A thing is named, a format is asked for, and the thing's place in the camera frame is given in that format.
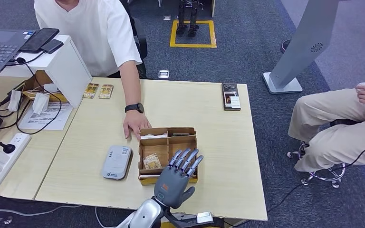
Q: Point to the white folded mask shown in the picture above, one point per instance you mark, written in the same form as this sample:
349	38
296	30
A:
40	103
14	100

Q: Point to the brown smartphone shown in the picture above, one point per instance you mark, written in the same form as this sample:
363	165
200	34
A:
231	97

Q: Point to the silver floor socket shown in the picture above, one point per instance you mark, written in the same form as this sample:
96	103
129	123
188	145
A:
163	74

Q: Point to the humanoid robot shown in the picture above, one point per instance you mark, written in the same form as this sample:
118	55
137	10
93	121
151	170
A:
193	31

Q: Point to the white frame post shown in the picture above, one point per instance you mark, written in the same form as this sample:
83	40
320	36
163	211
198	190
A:
159	3
213	8

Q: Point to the chrome stool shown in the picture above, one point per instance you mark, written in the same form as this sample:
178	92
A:
341	122

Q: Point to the black plug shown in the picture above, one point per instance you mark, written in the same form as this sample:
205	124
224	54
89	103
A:
7	148

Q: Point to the black wristwatch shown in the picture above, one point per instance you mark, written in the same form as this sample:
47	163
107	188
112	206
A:
134	108

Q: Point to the white paper slips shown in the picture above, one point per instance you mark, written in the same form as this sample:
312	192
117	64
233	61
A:
154	136

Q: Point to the hotel key card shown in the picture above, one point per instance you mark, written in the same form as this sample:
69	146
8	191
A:
152	161

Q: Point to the printed paper sheet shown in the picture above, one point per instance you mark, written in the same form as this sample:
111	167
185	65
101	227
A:
36	121

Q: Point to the white power strip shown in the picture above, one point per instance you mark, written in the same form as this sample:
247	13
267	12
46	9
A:
20	141

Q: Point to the person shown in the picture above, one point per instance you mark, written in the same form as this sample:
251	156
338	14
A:
327	107
85	37

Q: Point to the black right camera bracket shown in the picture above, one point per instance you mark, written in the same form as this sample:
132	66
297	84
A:
217	222

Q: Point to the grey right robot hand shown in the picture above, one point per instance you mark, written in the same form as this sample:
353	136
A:
171	187

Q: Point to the pale wooden desk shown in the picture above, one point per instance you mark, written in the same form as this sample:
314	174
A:
25	176
226	157

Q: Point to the black round base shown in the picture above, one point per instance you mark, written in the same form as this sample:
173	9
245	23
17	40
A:
284	45

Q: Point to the yellow floor tape square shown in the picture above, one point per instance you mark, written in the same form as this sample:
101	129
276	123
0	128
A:
192	45

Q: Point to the yellow card stack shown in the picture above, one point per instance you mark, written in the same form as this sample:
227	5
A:
90	90
106	91

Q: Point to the brown cardboard box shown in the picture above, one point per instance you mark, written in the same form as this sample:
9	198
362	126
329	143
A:
39	78

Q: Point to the person's left forearm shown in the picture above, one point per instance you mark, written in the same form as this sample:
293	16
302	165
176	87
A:
131	83

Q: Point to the white desk riser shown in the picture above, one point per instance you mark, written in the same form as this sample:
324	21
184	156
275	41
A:
66	72

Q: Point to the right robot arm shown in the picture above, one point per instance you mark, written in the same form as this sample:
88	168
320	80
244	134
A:
146	214

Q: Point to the grey card reader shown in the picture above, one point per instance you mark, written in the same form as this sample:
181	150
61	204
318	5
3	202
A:
117	162

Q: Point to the person's left hand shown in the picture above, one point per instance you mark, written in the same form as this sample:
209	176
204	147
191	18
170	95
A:
135	122

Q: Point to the grey kiosk stand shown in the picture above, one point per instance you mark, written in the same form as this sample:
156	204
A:
308	41

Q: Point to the cardboard organizer box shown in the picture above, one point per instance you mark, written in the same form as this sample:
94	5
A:
182	143

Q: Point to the small floor plate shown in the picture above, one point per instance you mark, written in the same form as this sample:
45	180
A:
167	18

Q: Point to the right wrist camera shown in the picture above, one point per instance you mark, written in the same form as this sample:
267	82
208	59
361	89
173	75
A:
204	217

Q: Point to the black smartphone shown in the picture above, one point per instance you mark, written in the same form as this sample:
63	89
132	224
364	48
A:
39	39

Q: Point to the white card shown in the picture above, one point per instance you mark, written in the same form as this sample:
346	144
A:
148	177

